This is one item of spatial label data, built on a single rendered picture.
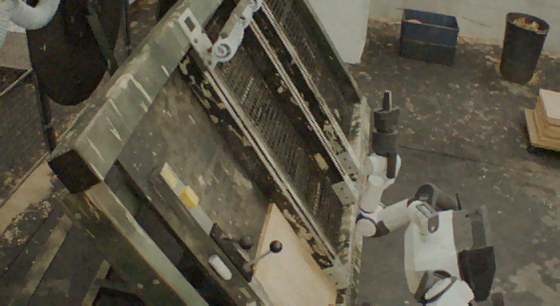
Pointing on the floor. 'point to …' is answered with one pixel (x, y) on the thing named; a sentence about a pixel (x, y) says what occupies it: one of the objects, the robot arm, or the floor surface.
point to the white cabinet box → (343, 19)
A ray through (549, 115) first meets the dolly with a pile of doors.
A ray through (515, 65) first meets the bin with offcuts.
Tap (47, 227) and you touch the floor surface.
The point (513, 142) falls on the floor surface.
